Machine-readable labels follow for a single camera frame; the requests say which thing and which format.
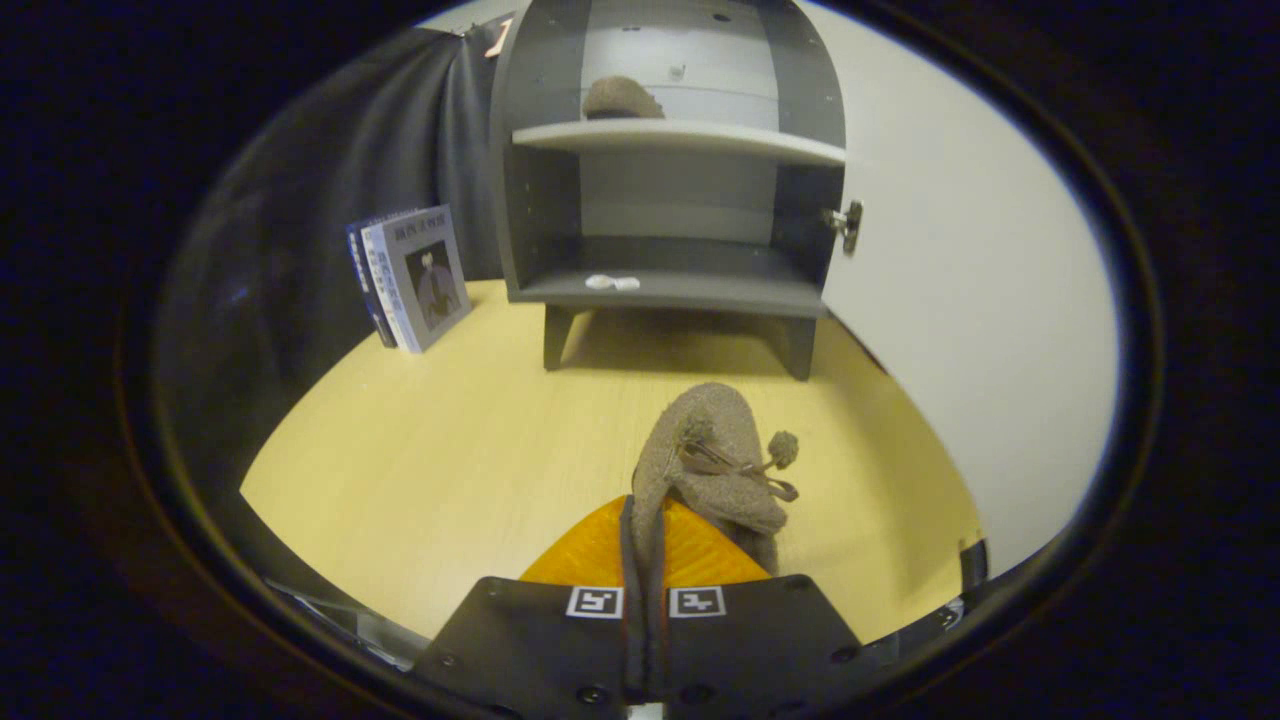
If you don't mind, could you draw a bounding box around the white shoe cabinet door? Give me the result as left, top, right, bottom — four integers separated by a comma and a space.
800, 0, 1119, 581

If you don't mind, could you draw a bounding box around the metal door hinge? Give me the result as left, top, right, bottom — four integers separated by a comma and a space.
822, 200, 864, 256

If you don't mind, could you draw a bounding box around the brown fuzzy shoe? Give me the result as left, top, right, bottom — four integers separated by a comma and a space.
583, 76, 666, 121
630, 382, 801, 641

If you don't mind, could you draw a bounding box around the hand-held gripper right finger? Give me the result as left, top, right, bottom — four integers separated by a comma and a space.
650, 500, 866, 720

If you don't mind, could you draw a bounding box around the black backdrop cloth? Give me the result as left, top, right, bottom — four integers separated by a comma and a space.
175, 25, 511, 501

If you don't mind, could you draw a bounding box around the dark blue book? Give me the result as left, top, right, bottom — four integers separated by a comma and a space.
347, 215, 401, 349

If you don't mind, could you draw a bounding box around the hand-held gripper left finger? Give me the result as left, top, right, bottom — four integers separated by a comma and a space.
412, 495, 641, 720

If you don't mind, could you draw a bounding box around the white book with portrait cover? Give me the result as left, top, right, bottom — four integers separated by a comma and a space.
362, 205, 473, 353

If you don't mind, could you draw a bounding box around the grey shoe cabinet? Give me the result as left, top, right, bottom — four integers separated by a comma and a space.
488, 0, 849, 383

